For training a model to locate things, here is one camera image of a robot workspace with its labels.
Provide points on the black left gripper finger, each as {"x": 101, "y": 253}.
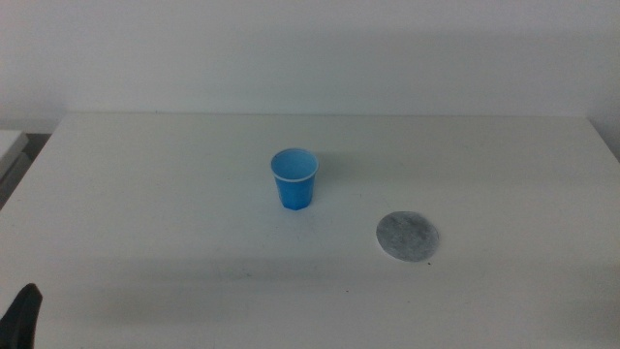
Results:
{"x": 23, "y": 315}

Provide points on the blue plastic cup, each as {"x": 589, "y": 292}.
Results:
{"x": 295, "y": 191}

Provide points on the round grey cup mat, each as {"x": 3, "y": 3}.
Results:
{"x": 407, "y": 236}

